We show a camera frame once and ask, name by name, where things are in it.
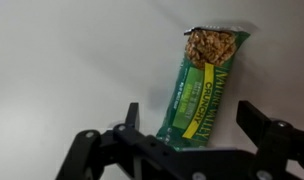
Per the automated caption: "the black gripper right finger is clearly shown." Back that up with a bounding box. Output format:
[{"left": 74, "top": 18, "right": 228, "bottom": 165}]
[{"left": 235, "top": 99, "right": 304, "bottom": 180}]

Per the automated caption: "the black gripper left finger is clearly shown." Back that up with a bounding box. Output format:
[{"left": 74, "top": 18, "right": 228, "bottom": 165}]
[{"left": 55, "top": 101, "right": 214, "bottom": 180}]

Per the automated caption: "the green granola bar snack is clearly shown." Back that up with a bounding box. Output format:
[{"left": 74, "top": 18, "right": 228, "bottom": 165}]
[{"left": 155, "top": 25, "right": 252, "bottom": 152}]

